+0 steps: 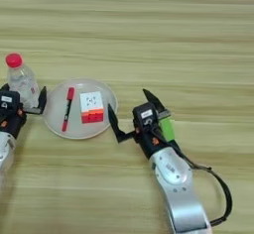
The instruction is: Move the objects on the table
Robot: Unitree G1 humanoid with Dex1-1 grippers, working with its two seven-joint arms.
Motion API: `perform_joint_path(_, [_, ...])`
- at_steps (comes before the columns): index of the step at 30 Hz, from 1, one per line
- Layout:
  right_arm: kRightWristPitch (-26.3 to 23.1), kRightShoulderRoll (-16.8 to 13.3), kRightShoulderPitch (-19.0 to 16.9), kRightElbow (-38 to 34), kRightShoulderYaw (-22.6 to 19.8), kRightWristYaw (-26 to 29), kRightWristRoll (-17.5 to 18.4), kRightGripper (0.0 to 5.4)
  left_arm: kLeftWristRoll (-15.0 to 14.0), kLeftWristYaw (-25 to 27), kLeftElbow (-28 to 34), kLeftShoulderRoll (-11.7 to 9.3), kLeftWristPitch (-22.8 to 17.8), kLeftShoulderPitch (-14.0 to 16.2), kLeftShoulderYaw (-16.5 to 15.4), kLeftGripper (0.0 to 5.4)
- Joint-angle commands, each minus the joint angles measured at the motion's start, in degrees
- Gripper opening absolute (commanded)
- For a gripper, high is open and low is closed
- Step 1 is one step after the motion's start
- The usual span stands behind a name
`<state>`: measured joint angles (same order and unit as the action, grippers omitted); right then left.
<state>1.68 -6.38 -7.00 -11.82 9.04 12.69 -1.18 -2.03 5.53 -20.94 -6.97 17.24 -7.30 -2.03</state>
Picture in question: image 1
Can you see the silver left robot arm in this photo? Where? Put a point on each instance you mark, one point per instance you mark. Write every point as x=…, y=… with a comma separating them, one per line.
x=6, y=150

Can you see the right gripper labelled black box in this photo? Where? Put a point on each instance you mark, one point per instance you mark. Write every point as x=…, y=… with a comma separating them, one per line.
x=145, y=115

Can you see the red and black marker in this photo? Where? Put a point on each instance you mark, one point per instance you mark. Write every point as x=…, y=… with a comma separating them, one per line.
x=67, y=110

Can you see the clear bottle with red cap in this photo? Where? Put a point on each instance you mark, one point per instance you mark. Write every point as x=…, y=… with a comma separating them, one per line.
x=21, y=79

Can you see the round beige plate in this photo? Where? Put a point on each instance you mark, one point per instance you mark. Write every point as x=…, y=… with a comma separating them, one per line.
x=53, y=112

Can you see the left gripper labelled black box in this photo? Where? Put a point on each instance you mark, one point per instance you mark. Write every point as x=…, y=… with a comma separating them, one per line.
x=9, y=100

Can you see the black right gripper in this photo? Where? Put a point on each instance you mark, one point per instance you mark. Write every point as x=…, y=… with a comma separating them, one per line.
x=152, y=142

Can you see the green block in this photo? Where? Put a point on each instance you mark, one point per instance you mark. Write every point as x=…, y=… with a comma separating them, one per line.
x=167, y=129

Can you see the colourful puzzle cube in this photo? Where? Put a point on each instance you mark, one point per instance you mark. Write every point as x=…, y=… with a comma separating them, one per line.
x=91, y=103

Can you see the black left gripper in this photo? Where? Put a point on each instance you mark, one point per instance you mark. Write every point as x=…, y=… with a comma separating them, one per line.
x=11, y=123

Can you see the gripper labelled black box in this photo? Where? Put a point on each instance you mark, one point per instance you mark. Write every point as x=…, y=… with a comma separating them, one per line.
x=145, y=115
x=9, y=100

